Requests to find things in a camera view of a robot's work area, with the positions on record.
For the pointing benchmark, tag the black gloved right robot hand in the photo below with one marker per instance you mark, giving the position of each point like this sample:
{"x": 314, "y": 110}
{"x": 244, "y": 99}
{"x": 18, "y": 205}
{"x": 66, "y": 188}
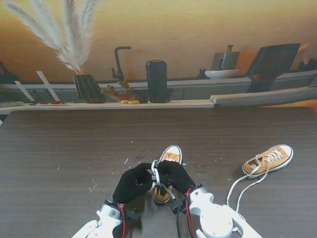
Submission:
{"x": 178, "y": 176}

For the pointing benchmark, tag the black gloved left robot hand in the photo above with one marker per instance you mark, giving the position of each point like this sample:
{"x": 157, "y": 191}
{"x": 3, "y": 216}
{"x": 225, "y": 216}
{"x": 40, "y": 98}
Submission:
{"x": 131, "y": 186}

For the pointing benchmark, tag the orange canvas sneaker with laces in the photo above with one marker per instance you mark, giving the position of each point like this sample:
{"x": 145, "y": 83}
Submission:
{"x": 171, "y": 156}

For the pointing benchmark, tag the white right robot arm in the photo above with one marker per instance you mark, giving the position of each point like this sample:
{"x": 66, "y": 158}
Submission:
{"x": 215, "y": 218}

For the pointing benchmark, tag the dark low stand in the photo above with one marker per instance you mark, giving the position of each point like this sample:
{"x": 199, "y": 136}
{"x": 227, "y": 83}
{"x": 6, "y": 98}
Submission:
{"x": 171, "y": 95}

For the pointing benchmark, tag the yellow oval fruit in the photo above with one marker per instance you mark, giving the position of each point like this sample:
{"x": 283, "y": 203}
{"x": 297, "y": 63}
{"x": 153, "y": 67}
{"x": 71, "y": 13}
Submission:
{"x": 134, "y": 101}
{"x": 124, "y": 101}

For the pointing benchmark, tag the yellow cactus ornament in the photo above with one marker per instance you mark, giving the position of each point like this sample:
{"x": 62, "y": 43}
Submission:
{"x": 123, "y": 93}

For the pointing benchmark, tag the black cylindrical canister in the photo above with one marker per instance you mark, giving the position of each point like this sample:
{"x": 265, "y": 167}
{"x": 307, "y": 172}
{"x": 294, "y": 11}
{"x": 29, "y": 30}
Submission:
{"x": 156, "y": 81}

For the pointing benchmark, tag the small black holder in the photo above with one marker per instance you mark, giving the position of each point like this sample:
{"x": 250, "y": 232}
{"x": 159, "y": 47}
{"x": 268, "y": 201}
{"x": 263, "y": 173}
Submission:
{"x": 201, "y": 74}

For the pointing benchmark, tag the dark green ribbed vase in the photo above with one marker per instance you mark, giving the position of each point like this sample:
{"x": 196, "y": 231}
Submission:
{"x": 86, "y": 88}

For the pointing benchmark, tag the white bowl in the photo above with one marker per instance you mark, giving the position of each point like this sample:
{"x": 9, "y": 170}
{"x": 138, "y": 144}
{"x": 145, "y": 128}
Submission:
{"x": 220, "y": 74}

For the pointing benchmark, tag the grey wooden plank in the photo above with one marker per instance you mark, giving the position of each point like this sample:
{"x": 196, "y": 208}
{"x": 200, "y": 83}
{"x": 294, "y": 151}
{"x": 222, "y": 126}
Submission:
{"x": 260, "y": 98}

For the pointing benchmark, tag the red flat strips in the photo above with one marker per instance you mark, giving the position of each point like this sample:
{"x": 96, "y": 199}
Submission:
{"x": 53, "y": 103}

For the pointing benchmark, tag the black kitchen faucet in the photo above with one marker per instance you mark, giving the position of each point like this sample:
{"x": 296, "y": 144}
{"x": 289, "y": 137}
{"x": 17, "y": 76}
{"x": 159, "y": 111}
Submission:
{"x": 118, "y": 62}

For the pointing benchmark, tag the grey metal pot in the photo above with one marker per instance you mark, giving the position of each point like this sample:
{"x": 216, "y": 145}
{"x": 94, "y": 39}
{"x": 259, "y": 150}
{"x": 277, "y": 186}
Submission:
{"x": 227, "y": 60}

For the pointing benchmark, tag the long white slat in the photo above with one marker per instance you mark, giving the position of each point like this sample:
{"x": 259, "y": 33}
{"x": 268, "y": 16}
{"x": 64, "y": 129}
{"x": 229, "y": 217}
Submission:
{"x": 48, "y": 86}

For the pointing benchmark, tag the short white slat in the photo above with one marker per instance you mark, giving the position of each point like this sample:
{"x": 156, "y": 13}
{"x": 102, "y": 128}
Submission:
{"x": 24, "y": 91}

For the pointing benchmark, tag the white pampas grass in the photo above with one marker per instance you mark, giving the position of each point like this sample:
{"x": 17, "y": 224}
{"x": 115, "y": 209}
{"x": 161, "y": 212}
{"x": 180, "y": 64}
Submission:
{"x": 74, "y": 37}

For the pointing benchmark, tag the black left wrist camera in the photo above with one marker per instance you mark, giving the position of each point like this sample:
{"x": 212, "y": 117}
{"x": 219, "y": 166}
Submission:
{"x": 132, "y": 214}

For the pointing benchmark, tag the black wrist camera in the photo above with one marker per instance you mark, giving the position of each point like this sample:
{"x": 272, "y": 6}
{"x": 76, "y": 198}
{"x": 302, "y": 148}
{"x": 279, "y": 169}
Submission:
{"x": 177, "y": 206}
{"x": 132, "y": 214}

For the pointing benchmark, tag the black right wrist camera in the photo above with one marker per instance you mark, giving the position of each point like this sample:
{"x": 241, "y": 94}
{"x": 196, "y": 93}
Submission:
{"x": 177, "y": 206}

